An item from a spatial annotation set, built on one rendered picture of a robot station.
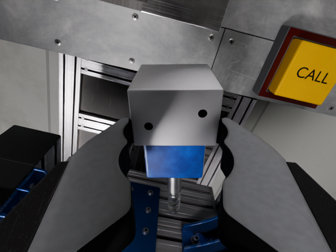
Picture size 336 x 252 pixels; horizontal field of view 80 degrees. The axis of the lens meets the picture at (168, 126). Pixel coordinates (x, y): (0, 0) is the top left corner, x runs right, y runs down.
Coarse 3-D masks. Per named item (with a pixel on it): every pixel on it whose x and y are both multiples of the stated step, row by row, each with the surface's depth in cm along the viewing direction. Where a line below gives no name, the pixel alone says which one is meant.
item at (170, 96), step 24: (144, 72) 13; (168, 72) 13; (192, 72) 13; (144, 96) 11; (168, 96) 11; (192, 96) 10; (216, 96) 10; (144, 120) 11; (168, 120) 11; (192, 120) 11; (216, 120) 11; (144, 144) 12; (168, 144) 12; (192, 144) 12; (168, 168) 15; (192, 168) 15; (168, 192) 18
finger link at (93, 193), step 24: (120, 120) 11; (96, 144) 9; (120, 144) 9; (72, 168) 8; (96, 168) 8; (120, 168) 8; (72, 192) 7; (96, 192) 7; (120, 192) 7; (48, 216) 6; (72, 216) 6; (96, 216) 6; (120, 216) 6; (48, 240) 5; (72, 240) 5; (96, 240) 6; (120, 240) 6
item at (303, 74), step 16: (288, 48) 22; (304, 48) 21; (320, 48) 21; (288, 64) 22; (304, 64) 21; (320, 64) 21; (272, 80) 24; (288, 80) 22; (304, 80) 22; (320, 80) 22; (288, 96) 23; (304, 96) 23; (320, 96) 23
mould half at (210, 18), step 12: (156, 0) 14; (168, 0) 14; (180, 0) 14; (192, 0) 14; (204, 0) 14; (216, 0) 14; (228, 0) 14; (144, 12) 15; (156, 12) 15; (168, 12) 15; (180, 12) 15; (192, 12) 15; (204, 12) 15; (216, 12) 15; (192, 24) 15; (204, 24) 15; (216, 24) 15
